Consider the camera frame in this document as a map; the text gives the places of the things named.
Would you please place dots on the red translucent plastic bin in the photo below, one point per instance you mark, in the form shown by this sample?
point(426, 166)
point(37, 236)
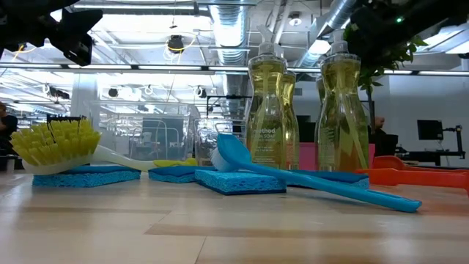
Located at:
point(308, 157)

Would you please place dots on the blue dish brush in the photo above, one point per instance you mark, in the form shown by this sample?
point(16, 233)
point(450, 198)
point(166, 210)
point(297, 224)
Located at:
point(234, 150)

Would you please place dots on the small clear plastic bin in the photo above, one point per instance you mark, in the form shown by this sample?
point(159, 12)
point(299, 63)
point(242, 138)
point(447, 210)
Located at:
point(203, 139)

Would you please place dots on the blue kitchen sponge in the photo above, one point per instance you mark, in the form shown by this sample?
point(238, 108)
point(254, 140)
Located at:
point(238, 182)
point(172, 175)
point(84, 177)
point(340, 176)

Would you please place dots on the black plant pot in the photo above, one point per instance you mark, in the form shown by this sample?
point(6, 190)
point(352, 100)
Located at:
point(390, 144)

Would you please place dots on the yellow-bristled white dish brush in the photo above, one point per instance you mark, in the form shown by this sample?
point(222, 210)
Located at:
point(55, 146)

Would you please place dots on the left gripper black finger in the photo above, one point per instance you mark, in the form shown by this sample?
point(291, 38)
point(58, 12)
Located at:
point(80, 49)
point(80, 23)

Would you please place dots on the silver ventilation duct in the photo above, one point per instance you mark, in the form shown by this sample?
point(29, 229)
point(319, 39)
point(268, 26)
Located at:
point(229, 33)

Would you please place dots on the large clear plastic bin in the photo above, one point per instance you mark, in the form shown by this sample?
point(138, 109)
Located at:
point(146, 139)

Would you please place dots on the person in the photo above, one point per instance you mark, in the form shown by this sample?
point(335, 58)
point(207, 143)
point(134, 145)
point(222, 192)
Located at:
point(7, 124)
point(379, 122)

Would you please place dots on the black computer monitor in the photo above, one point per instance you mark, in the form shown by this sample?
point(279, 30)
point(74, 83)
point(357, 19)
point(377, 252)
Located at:
point(430, 130)

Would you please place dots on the green leafy plant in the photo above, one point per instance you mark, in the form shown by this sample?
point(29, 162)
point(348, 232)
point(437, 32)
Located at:
point(370, 78)

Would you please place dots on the black ceiling-hung device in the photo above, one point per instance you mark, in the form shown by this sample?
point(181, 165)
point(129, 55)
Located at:
point(176, 44)

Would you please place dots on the dark background desk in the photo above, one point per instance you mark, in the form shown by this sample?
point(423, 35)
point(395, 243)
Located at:
point(432, 155)

